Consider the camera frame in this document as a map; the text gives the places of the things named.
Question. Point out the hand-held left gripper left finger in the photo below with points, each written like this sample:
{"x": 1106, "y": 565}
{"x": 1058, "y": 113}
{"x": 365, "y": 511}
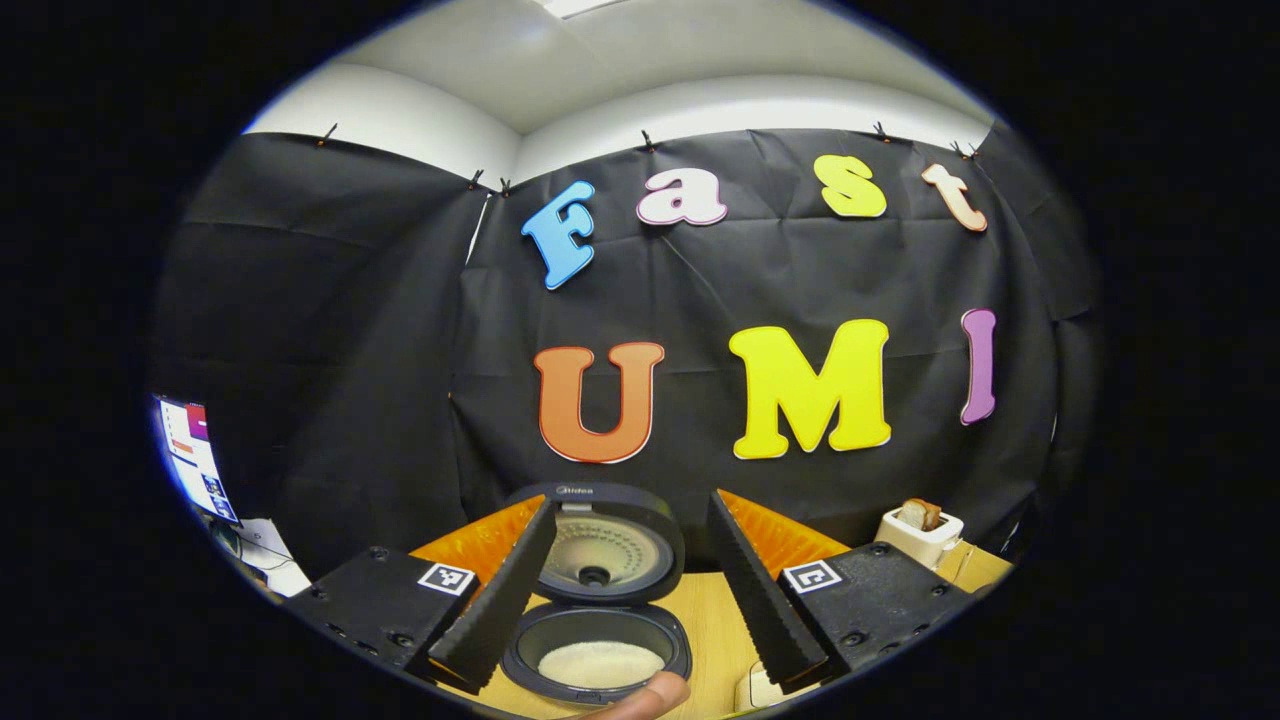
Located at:
{"x": 500, "y": 610}

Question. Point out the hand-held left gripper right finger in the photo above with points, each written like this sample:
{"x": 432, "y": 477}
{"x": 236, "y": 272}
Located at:
{"x": 760, "y": 610}

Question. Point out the white rice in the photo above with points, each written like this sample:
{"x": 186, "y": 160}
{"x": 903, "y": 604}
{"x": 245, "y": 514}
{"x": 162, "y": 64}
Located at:
{"x": 600, "y": 663}

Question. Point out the black silver rice cooker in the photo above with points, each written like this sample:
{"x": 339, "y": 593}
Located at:
{"x": 610, "y": 550}

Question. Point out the clear plastic rice box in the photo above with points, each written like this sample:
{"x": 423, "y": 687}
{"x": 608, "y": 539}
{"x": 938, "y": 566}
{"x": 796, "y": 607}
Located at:
{"x": 755, "y": 690}

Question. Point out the toasted bread slice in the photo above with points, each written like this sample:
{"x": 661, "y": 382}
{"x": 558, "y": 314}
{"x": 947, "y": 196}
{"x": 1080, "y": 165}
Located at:
{"x": 932, "y": 514}
{"x": 910, "y": 516}

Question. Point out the white toaster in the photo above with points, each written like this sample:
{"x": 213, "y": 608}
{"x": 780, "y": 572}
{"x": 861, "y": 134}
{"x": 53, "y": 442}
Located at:
{"x": 925, "y": 545}

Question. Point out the white side desk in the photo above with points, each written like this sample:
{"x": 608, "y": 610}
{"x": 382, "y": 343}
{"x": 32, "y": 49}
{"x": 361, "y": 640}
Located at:
{"x": 275, "y": 570}

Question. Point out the black backdrop cloth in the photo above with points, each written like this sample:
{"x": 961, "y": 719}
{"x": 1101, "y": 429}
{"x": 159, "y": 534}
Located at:
{"x": 350, "y": 350}

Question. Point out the computer monitor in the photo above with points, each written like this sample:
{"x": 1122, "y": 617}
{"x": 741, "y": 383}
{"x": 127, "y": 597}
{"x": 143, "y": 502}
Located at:
{"x": 195, "y": 450}

